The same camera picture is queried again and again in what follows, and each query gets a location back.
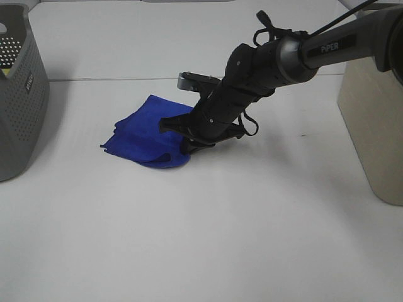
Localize yellow item inside grey basket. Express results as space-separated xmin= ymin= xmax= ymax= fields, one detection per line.
xmin=0 ymin=67 xmax=12 ymax=80

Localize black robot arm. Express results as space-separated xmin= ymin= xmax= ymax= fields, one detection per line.
xmin=159 ymin=4 xmax=402 ymax=154

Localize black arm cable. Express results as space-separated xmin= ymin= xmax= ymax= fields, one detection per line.
xmin=237 ymin=0 xmax=378 ymax=137

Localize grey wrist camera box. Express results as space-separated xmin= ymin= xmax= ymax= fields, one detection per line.
xmin=177 ymin=72 xmax=220 ymax=93

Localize beige plastic basket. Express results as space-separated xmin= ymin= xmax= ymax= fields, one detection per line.
xmin=336 ymin=8 xmax=403 ymax=207

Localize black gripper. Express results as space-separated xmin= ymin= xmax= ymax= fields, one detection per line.
xmin=159 ymin=82 xmax=259 ymax=155

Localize grey perforated plastic basket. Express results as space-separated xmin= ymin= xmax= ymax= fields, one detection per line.
xmin=1 ymin=3 xmax=50 ymax=181

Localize blue towel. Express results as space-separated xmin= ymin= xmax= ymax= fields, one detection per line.
xmin=100 ymin=95 xmax=192 ymax=169

